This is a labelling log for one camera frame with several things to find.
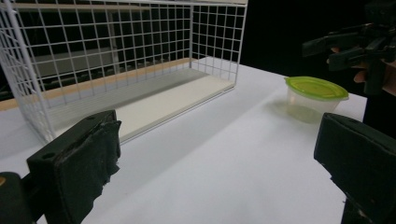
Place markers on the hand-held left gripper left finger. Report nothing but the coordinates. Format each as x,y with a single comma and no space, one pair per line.
77,165

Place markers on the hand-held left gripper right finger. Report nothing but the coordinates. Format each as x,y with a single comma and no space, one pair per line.
358,158

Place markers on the clear container with green lid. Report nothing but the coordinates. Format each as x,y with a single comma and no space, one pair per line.
313,96

